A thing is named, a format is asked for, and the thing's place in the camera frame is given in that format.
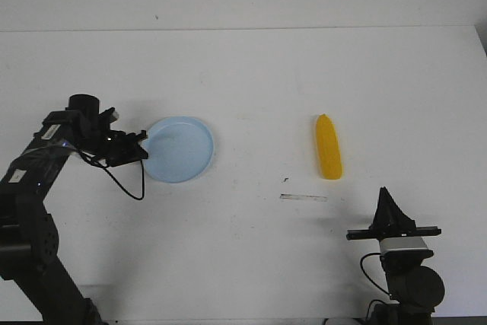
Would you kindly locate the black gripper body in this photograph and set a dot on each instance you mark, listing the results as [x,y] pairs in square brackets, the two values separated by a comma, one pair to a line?
[369,234]
[117,148]

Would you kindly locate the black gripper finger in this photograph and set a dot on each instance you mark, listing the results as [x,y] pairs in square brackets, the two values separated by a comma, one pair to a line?
[381,218]
[395,216]
[141,136]

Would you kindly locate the light blue round plate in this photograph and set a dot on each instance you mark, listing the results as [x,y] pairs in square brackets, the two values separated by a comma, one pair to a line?
[180,148]

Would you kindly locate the yellow corn cob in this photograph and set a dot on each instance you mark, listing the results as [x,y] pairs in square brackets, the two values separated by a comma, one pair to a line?
[328,150]

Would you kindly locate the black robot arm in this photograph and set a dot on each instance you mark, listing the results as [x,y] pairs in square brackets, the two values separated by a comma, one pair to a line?
[414,290]
[29,236]

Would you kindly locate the clear tape strip horizontal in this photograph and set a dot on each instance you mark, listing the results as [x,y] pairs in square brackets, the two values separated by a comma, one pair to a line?
[303,197]

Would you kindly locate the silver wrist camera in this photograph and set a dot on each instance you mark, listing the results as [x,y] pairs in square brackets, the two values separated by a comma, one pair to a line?
[404,245]
[108,116]

